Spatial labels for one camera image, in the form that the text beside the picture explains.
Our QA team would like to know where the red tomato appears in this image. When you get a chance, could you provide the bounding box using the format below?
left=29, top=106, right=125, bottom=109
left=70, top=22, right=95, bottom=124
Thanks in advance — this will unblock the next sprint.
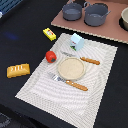
left=45, top=51, right=57, bottom=63

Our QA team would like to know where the yellow butter box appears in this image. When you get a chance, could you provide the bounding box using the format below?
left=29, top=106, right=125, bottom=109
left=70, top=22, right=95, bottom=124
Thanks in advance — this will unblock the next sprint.
left=43, top=28, right=56, bottom=41

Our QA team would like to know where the orange bread loaf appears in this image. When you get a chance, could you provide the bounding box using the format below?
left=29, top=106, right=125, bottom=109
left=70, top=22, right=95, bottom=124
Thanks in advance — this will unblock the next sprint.
left=7, top=64, right=30, bottom=78

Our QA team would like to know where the round beige plate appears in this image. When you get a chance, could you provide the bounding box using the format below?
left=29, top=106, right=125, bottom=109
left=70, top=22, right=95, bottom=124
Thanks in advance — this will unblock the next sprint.
left=58, top=57, right=86, bottom=80

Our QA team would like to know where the woven beige placemat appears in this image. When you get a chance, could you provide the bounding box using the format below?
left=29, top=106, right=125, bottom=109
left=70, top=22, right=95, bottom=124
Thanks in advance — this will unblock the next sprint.
left=16, top=33, right=117, bottom=128

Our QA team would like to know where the small grey pot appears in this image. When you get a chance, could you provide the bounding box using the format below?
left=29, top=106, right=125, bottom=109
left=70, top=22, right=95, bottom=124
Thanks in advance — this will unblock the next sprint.
left=62, top=2, right=82, bottom=21

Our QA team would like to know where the large grey pot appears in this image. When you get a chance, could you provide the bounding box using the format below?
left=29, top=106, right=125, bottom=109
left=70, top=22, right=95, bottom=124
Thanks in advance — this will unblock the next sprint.
left=84, top=2, right=110, bottom=27

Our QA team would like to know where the beige bowl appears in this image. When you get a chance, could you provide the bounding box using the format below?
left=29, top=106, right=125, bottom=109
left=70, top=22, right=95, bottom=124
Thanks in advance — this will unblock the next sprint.
left=121, top=7, right=128, bottom=30

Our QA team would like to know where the fork with wooden handle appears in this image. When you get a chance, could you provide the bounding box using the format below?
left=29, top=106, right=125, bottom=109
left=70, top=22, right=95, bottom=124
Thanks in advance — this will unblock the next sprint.
left=48, top=73, right=88, bottom=91

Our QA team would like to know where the knife with wooden handle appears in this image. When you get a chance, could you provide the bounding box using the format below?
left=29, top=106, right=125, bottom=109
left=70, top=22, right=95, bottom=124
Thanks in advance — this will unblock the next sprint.
left=61, top=51, right=100, bottom=65

